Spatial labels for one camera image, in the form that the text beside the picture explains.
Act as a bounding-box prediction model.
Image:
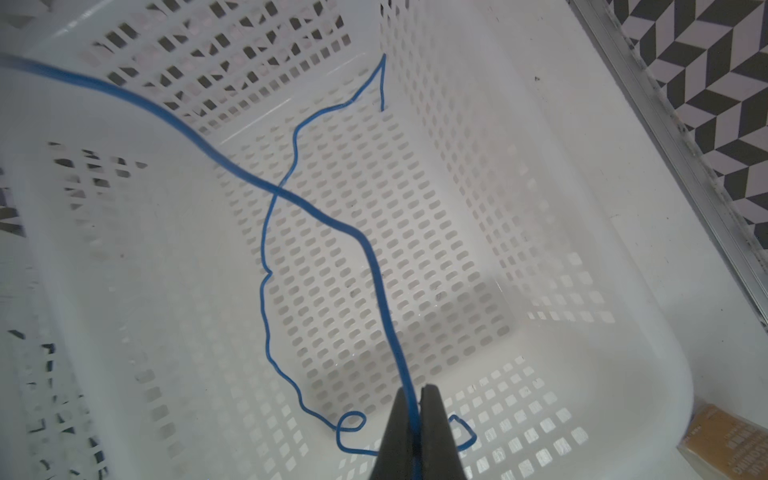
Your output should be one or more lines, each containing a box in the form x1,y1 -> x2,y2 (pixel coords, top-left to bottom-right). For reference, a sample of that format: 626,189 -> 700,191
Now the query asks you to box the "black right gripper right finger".
420,384 -> 466,480

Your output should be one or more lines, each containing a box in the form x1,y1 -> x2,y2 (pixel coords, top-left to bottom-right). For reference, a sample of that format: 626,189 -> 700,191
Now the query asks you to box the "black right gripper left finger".
369,388 -> 420,480

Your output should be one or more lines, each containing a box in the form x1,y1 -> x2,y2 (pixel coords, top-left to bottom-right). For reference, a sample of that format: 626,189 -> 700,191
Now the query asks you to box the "white plastic basket right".
1,1 -> 693,479

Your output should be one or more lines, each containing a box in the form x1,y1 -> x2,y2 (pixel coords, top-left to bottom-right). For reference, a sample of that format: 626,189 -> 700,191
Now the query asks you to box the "white plastic basket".
1,176 -> 110,479
1,1 -> 693,479

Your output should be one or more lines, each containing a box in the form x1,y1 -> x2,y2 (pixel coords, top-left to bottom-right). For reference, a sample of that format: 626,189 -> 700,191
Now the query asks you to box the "white plastic basket middle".
1,176 -> 110,479

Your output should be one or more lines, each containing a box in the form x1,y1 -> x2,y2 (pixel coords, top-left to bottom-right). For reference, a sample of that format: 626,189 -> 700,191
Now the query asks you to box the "aluminium corner post right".
569,1 -> 767,329

